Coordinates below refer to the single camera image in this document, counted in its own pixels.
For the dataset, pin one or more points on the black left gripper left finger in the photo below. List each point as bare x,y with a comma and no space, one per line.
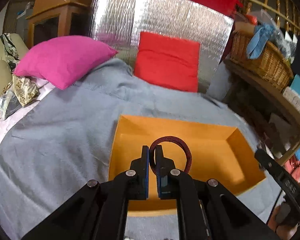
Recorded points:
140,184

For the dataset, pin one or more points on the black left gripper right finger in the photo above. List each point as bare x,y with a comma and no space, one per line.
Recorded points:
163,167

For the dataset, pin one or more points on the white patterned box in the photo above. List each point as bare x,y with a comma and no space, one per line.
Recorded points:
293,97

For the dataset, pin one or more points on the magenta pillow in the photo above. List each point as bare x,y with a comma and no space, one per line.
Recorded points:
64,60

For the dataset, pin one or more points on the pink bed sheet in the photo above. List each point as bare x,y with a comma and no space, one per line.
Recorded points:
45,88

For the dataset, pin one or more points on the silver insulation foil panel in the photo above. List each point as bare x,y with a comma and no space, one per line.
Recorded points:
119,23

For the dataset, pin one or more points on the patterned beige cloth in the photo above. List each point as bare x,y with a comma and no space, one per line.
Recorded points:
20,92

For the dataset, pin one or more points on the wooden cabinet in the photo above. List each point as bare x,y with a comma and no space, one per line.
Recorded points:
55,18

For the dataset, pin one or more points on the grey blanket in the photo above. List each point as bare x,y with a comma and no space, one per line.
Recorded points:
66,139

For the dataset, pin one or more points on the wicker basket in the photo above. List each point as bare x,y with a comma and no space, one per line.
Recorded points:
270,66

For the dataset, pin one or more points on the right hand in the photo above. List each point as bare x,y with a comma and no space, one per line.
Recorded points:
285,232

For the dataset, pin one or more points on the red square cushion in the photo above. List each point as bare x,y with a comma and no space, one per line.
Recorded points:
168,62

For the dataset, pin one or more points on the blue cloth in basket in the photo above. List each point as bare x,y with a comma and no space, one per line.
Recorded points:
262,34

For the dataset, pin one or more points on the wooden shelf table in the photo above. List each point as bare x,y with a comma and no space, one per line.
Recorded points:
278,101

